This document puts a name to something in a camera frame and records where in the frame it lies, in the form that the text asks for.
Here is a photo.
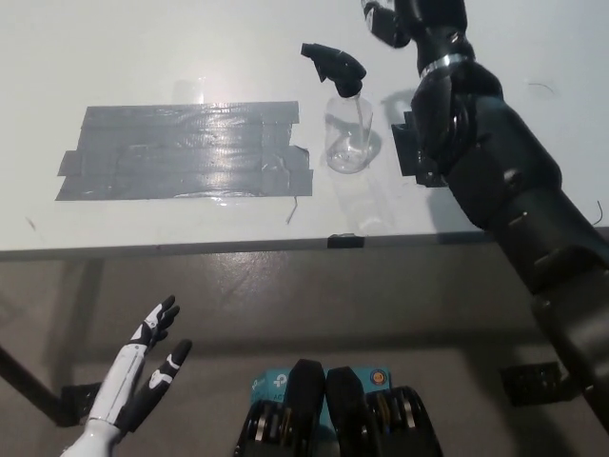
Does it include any black spray trigger lid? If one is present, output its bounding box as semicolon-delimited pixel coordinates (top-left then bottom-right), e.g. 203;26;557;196
300;42;373;149

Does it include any grey duct tape patch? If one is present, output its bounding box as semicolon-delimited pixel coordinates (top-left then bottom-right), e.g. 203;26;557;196
54;100;315;202

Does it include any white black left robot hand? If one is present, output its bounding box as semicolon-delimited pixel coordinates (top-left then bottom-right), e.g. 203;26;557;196
59;294;194;457

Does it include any black table foot plate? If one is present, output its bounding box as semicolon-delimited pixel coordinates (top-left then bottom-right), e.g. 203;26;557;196
59;380;104;427
499;361;575;407

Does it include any black table leg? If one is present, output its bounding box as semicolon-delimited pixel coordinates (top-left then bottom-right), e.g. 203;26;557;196
0;345;66;427

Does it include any small black tape strip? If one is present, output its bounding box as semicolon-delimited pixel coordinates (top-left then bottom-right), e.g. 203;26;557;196
327;233;366;249

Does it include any black tape patch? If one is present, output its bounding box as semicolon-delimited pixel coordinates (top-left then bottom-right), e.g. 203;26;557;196
390;109;448;188

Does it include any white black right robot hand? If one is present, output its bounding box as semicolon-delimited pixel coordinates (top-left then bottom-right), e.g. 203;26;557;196
360;0;477;78

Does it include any clear plastic bottle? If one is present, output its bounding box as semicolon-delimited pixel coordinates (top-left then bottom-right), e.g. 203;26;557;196
323;93;376;174

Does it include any black teal robot torso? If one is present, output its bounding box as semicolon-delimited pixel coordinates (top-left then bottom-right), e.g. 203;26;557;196
232;359;443;457

